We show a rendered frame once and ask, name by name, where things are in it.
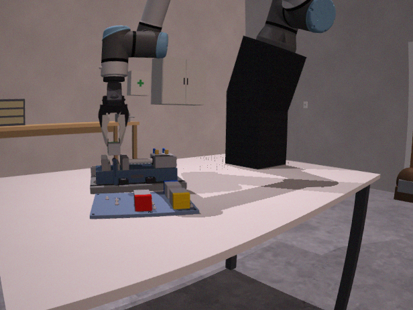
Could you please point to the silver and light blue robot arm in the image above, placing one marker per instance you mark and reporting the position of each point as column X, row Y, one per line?
column 120, row 43

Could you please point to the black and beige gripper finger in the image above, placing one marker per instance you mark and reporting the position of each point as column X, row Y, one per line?
column 122, row 120
column 104, row 120

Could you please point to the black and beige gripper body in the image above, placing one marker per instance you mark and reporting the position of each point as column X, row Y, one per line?
column 113, row 79

